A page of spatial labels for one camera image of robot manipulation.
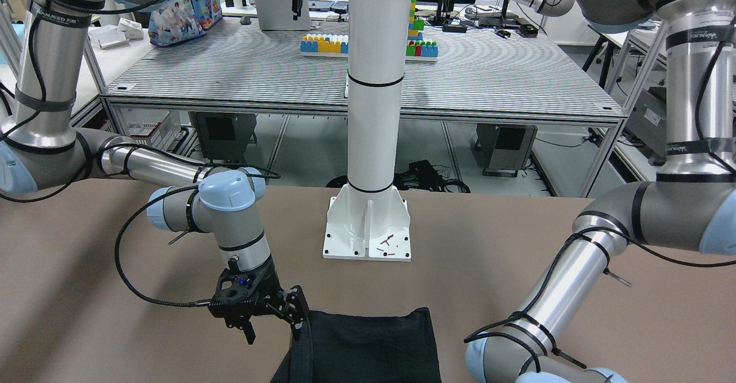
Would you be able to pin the black printed t-shirt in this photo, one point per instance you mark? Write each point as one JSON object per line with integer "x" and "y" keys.
{"x": 345, "y": 348}

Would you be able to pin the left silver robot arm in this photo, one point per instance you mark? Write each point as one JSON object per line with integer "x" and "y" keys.
{"x": 689, "y": 206}

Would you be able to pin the striped metal workbench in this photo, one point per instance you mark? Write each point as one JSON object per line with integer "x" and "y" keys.
{"x": 478, "y": 77}

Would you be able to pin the white plastic basket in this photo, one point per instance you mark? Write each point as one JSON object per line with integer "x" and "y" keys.
{"x": 154, "y": 127}

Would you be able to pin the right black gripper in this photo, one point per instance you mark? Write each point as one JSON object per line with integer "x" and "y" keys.
{"x": 271, "y": 287}

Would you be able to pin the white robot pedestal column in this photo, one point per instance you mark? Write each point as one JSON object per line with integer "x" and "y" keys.
{"x": 368, "y": 219}

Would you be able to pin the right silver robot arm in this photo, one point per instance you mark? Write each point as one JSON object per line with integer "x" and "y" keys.
{"x": 41, "y": 150}

